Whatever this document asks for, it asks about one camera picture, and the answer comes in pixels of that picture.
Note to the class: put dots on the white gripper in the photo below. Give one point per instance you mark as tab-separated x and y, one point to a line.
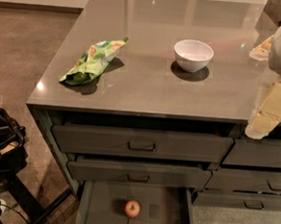
269	113

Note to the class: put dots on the red apple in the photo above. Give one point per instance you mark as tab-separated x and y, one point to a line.
132	208

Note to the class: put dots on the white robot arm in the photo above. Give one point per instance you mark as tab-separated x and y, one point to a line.
274	63

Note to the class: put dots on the top right grey drawer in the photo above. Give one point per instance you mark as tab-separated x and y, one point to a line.
265	153

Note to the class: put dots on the grey drawer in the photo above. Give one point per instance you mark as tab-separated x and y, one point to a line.
171	175
141	143
265	153
239	201
245	180

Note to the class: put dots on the middle right grey drawer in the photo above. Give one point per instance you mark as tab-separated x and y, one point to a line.
245	180

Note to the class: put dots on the bottom right grey drawer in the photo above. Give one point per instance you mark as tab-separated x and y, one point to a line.
239	201

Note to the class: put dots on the grey counter cabinet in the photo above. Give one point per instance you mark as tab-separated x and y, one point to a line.
145	88

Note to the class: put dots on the bottom left open drawer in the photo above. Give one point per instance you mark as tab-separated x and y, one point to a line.
103	203

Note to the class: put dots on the top left grey drawer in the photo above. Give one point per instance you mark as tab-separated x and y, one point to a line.
141	143

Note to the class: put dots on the middle left grey drawer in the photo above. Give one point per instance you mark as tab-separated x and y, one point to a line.
171	175

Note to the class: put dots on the white bowl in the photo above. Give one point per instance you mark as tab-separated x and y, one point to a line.
192	55

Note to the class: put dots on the green chip bag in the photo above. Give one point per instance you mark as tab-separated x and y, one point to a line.
93	62

